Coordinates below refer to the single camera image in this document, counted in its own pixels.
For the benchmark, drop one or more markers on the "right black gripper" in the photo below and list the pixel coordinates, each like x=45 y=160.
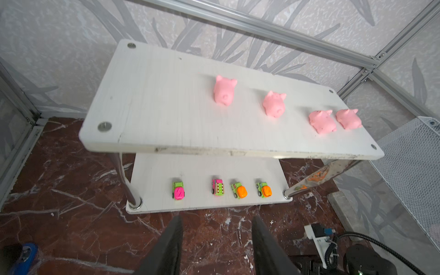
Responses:
x=358 y=260

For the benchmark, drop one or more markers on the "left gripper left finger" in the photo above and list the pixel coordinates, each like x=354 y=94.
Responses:
x=165 y=257

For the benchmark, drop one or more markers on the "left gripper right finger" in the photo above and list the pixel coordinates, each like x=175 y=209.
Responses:
x=269 y=257

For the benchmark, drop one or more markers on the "pink green toy truck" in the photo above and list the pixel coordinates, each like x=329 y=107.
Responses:
x=218 y=187
x=178 y=191

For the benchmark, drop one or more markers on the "orange green toy truck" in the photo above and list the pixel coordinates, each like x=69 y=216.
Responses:
x=263 y=189
x=239 y=191

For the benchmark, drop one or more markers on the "pink toy pig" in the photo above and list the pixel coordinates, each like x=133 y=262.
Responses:
x=274 y=105
x=349 y=119
x=224 y=90
x=322 y=122

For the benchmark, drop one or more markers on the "white two-tier shelf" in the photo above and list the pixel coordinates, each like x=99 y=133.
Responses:
x=154 y=113

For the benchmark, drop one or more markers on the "blue stapler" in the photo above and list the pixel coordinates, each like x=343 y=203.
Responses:
x=20 y=258

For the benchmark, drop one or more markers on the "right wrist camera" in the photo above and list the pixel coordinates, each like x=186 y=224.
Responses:
x=321 y=237

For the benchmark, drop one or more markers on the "white wire mesh basket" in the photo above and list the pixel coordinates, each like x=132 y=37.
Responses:
x=411 y=169

